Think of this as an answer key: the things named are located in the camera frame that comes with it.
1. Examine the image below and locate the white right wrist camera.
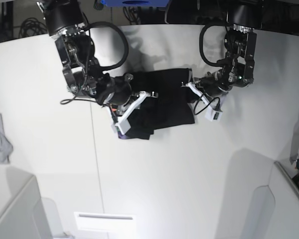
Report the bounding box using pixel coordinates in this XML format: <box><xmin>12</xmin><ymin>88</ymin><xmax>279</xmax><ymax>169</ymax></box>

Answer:
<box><xmin>111</xmin><ymin>120</ymin><xmax>131</xmax><ymax>135</ymax></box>

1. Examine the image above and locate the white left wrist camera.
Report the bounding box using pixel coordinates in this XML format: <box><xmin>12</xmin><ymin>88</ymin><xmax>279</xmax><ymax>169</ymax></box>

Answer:
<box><xmin>205</xmin><ymin>106</ymin><xmax>223</xmax><ymax>122</ymax></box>

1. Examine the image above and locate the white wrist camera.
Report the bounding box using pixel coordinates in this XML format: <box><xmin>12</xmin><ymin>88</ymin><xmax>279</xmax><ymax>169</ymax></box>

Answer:
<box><xmin>111</xmin><ymin>120</ymin><xmax>131</xmax><ymax>135</ymax></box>
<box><xmin>205</xmin><ymin>106</ymin><xmax>223</xmax><ymax>122</ymax></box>

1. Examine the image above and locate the blue box at top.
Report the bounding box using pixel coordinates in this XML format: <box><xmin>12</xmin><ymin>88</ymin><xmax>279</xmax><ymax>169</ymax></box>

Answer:
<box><xmin>101</xmin><ymin>0</ymin><xmax>169</xmax><ymax>7</ymax></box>

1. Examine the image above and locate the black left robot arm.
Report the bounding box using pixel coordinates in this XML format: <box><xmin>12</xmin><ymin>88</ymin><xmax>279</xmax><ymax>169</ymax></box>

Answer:
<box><xmin>192</xmin><ymin>0</ymin><xmax>263</xmax><ymax>99</ymax></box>

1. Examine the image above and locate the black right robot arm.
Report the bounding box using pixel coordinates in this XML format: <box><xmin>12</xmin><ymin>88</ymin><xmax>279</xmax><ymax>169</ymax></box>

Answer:
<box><xmin>37</xmin><ymin>0</ymin><xmax>158</xmax><ymax>108</ymax></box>

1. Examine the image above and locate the white cabinet at left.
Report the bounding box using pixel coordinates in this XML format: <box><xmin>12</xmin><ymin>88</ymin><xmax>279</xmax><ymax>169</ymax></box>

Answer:
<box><xmin>0</xmin><ymin>166</ymin><xmax>53</xmax><ymax>239</ymax></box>

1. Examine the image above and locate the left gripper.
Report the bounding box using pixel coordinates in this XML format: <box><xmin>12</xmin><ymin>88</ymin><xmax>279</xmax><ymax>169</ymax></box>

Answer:
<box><xmin>181</xmin><ymin>71</ymin><xmax>233</xmax><ymax>98</ymax></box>

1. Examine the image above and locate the coiled black cable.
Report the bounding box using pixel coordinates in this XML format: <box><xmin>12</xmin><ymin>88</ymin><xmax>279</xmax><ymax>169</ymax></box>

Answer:
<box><xmin>19</xmin><ymin>17</ymin><xmax>49</xmax><ymax>38</ymax></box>

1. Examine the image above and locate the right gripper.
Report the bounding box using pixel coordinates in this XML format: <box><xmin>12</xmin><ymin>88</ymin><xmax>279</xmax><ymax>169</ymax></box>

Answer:
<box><xmin>97</xmin><ymin>73</ymin><xmax>158</xmax><ymax>116</ymax></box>

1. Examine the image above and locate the black T-shirt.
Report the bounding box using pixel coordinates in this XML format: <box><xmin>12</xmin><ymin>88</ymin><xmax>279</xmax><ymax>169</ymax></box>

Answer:
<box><xmin>118</xmin><ymin>68</ymin><xmax>195</xmax><ymax>140</ymax></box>

